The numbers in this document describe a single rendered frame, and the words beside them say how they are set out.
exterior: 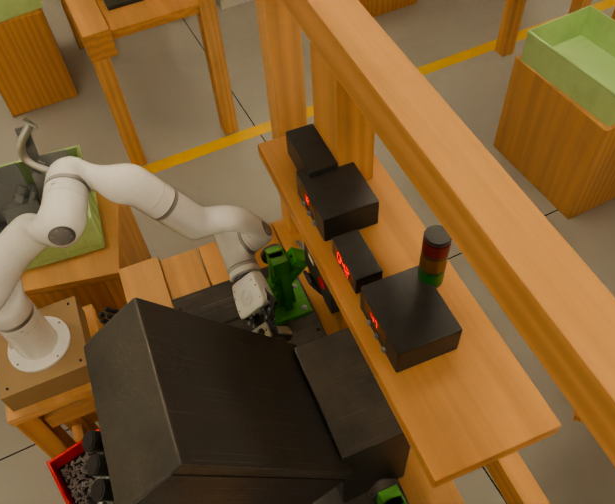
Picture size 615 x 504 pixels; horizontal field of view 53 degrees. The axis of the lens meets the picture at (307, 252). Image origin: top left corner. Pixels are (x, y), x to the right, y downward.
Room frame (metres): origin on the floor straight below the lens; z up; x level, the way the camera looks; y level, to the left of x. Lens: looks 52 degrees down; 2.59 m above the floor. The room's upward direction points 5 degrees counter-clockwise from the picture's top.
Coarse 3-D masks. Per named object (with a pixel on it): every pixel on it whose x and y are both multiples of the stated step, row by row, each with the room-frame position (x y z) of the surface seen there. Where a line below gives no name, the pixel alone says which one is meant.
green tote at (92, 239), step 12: (24, 168) 1.82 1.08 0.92; (96, 204) 1.68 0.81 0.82; (96, 216) 1.60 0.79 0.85; (96, 228) 1.50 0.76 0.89; (84, 240) 1.47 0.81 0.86; (96, 240) 1.48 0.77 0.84; (48, 252) 1.44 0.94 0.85; (60, 252) 1.45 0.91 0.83; (72, 252) 1.46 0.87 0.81; (84, 252) 1.47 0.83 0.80; (36, 264) 1.42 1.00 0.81
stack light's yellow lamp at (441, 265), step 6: (420, 258) 0.67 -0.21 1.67; (426, 258) 0.66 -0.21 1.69; (420, 264) 0.67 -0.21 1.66; (426, 264) 0.66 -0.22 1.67; (432, 264) 0.65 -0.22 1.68; (438, 264) 0.65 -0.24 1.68; (444, 264) 0.65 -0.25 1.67; (426, 270) 0.65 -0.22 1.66; (432, 270) 0.65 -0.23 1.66; (438, 270) 0.65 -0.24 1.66; (444, 270) 0.66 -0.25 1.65
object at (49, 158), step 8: (16, 128) 1.79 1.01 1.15; (32, 144) 1.77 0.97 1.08; (32, 152) 1.75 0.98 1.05; (56, 152) 1.76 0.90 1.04; (64, 152) 1.77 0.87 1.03; (40, 160) 1.74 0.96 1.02; (48, 160) 1.75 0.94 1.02; (40, 176) 1.72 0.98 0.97; (40, 184) 1.70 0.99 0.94; (40, 192) 1.69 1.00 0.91
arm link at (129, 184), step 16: (64, 160) 1.09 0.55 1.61; (80, 160) 1.07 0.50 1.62; (48, 176) 1.05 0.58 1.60; (64, 176) 1.04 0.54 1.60; (80, 176) 1.05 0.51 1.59; (96, 176) 1.01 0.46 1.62; (112, 176) 1.00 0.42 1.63; (128, 176) 1.00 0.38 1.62; (144, 176) 1.02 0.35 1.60; (112, 192) 0.98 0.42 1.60; (128, 192) 0.98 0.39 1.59; (144, 192) 0.99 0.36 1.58; (160, 192) 1.01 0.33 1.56; (144, 208) 0.98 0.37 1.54; (160, 208) 0.99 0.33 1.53
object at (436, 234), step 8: (424, 232) 0.68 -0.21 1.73; (432, 232) 0.68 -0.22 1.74; (440, 232) 0.68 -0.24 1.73; (424, 240) 0.67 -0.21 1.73; (432, 240) 0.66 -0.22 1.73; (440, 240) 0.66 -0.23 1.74; (448, 240) 0.66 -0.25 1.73; (424, 248) 0.66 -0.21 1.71; (432, 248) 0.65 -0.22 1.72; (440, 248) 0.65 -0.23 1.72; (448, 248) 0.65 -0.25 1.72; (432, 256) 0.65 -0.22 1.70; (440, 256) 0.65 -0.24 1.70
